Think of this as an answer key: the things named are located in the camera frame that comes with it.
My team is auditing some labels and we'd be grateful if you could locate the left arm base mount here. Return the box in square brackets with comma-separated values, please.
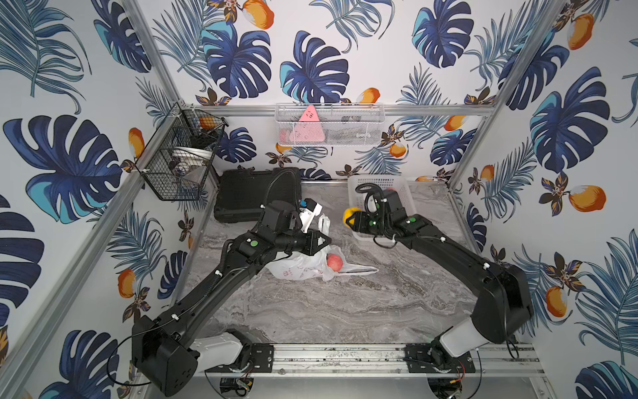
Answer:
[204, 343, 275, 374]

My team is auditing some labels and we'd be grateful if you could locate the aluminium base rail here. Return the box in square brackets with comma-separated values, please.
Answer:
[134, 341, 545, 378]

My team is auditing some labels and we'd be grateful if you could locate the black tool case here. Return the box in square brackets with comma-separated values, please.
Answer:
[214, 167, 302, 224]

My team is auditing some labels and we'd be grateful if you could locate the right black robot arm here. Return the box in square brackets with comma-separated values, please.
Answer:
[344, 183, 533, 367]

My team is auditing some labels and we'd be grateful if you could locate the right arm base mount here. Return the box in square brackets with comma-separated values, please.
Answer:
[403, 342, 476, 375]

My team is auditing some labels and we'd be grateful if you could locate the white plastic bag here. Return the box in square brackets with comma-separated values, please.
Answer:
[265, 245, 378, 281]

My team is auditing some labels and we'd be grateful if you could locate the white plastic basket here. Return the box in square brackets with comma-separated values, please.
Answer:
[343, 175, 418, 246]

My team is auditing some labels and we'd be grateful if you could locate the yellow apple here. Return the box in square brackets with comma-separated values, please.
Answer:
[342, 207, 362, 229]

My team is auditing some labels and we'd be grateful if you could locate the clear wall shelf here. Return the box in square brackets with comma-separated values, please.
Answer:
[274, 104, 385, 146]

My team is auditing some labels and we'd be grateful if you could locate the black wire basket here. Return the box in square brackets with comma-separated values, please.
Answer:
[135, 103, 229, 202]

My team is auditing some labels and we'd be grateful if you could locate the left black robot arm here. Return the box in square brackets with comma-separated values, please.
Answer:
[131, 198, 332, 397]

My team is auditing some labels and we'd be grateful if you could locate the pink triangle card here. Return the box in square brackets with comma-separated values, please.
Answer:
[288, 105, 327, 144]

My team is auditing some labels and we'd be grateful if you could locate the pink peach front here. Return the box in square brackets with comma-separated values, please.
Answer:
[327, 254, 344, 273]

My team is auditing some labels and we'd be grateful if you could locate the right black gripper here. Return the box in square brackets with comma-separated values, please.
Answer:
[346, 210, 391, 237]

